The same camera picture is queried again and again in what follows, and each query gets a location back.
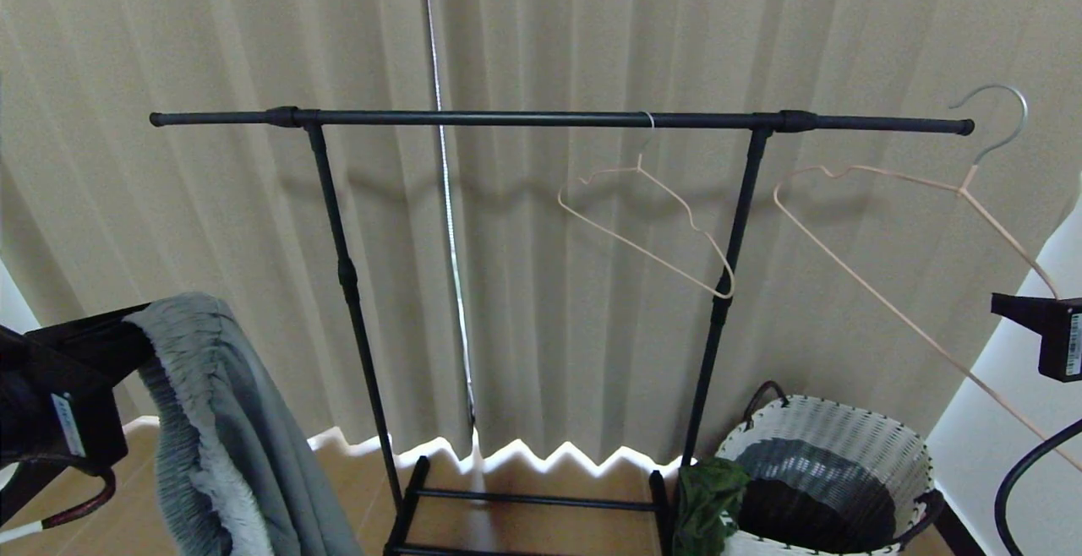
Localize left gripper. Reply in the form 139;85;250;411
0;325;129;474

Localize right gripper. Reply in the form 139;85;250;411
1038;301;1082;384

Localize pink clothes hanger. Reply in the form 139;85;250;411
773;84;1082;474
558;112;736;300

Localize pale grey shorts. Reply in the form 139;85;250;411
125;292;364;556

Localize white laundry basket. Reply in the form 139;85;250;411
714;381;946;556

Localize black clothes rack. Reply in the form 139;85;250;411
150;106;975;556

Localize green garment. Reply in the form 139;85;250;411
672;456;751;556

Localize beige curtain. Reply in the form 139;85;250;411
0;0;1082;477

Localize black cable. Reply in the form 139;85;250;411
995;419;1082;556

